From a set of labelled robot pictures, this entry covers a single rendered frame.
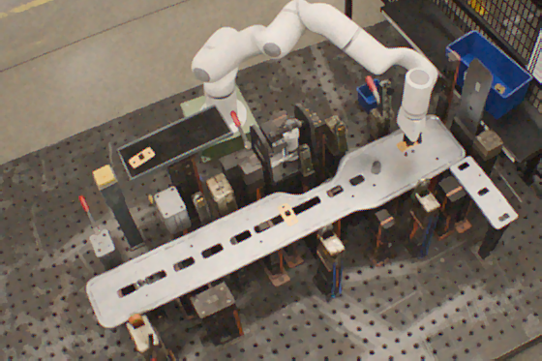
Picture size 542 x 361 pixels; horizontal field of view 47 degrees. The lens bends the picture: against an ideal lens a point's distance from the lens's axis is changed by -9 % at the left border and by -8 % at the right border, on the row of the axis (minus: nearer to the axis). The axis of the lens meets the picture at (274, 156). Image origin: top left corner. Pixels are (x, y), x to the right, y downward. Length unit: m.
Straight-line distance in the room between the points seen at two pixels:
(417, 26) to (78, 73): 2.26
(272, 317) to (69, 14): 2.89
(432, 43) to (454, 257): 0.84
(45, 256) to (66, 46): 2.03
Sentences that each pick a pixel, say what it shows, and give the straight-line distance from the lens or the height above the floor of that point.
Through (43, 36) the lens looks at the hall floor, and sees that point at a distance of 4.52.
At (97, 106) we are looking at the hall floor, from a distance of 3.93.
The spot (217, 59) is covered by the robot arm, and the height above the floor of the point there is 1.23.
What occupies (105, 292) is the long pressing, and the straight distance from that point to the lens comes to 2.15.
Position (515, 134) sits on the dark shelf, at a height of 1.03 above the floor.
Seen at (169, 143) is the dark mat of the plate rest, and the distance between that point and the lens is 2.18.
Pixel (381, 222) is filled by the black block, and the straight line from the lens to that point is 2.18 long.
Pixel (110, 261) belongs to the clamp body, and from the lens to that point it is 2.19.
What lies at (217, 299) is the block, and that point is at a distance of 2.03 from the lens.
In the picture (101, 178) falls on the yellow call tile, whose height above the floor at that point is 1.16.
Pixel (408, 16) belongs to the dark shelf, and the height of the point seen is 1.03.
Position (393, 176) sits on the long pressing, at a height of 1.00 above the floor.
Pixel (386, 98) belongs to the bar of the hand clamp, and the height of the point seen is 1.14.
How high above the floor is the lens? 2.89
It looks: 55 degrees down
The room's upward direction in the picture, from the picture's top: 5 degrees counter-clockwise
